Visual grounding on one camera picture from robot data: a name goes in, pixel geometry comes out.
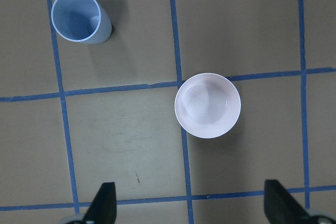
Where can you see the pink bowl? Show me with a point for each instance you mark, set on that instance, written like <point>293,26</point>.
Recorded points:
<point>207,105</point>

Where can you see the blue cup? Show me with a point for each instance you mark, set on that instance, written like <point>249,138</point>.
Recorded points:
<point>81,21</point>

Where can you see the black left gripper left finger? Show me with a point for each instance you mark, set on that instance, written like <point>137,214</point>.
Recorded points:
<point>103,207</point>

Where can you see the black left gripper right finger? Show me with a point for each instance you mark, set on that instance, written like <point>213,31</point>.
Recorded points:
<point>280,206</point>

